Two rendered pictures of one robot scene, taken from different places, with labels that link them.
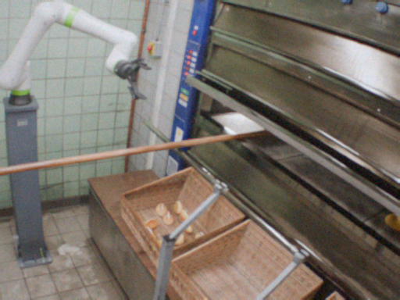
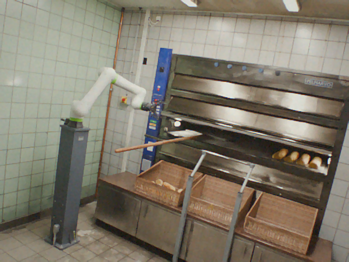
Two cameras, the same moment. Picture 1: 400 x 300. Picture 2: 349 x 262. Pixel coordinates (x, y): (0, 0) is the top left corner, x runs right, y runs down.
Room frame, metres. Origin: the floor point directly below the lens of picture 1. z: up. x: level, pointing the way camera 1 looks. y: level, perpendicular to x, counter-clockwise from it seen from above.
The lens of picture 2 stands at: (-1.23, 1.34, 1.74)
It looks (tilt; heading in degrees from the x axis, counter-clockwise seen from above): 8 degrees down; 337
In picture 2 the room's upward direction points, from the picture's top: 10 degrees clockwise
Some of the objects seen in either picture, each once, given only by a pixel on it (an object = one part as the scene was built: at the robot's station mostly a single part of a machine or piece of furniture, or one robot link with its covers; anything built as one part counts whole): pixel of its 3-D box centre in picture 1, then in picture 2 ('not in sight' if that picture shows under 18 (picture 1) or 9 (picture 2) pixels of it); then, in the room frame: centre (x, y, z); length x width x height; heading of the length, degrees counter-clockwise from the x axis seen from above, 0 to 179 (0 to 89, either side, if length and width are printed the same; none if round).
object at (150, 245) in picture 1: (177, 216); (168, 181); (1.67, 0.05, 0.72); 0.56 x 0.49 x 0.28; 37
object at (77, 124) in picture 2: (19, 94); (71, 121); (1.78, 1.12, 1.23); 0.26 x 0.15 x 0.06; 39
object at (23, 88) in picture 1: (19, 76); (77, 110); (1.72, 1.08, 1.36); 0.16 x 0.13 x 0.19; 6
